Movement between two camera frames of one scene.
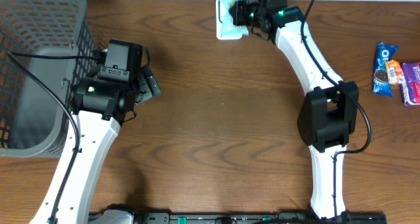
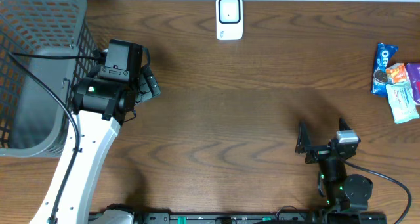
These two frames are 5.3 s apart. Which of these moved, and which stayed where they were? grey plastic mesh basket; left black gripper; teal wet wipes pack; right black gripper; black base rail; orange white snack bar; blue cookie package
Moved: right black gripper; teal wet wipes pack; orange white snack bar
Stayed: grey plastic mesh basket; blue cookie package; left black gripper; black base rail
